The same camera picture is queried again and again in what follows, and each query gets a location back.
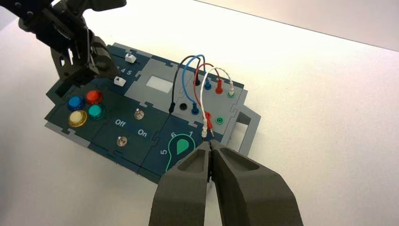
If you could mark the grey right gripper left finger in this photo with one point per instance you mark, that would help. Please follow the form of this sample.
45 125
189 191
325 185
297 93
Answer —
184 193

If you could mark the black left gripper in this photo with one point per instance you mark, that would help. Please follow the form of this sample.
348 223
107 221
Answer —
59 29

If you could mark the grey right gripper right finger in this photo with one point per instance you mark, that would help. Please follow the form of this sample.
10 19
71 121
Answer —
249 193

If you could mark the white slider knob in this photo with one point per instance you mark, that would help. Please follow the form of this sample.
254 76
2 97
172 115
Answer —
130 58
120 81

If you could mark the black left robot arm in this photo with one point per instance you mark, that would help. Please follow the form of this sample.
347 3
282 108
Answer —
106 3

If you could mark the red round push button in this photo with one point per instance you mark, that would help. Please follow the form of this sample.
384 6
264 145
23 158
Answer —
94 97

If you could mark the blue round push button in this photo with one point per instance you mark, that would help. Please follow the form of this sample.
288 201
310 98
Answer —
76 102

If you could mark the teal round push button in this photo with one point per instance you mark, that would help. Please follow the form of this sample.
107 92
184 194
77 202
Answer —
96 112

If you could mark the green rotary pointer knob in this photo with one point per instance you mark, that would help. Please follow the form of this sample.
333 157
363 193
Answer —
181 146

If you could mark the yellow round push button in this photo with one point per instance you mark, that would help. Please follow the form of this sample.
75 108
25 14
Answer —
78 118

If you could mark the white rectangular display window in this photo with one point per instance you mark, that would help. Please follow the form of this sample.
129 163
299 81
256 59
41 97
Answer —
159 84

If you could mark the dark teal modular control box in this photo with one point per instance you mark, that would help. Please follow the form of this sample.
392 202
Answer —
106 137

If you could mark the metal toggle switch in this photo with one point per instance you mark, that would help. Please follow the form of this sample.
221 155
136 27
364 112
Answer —
121 141
138 114

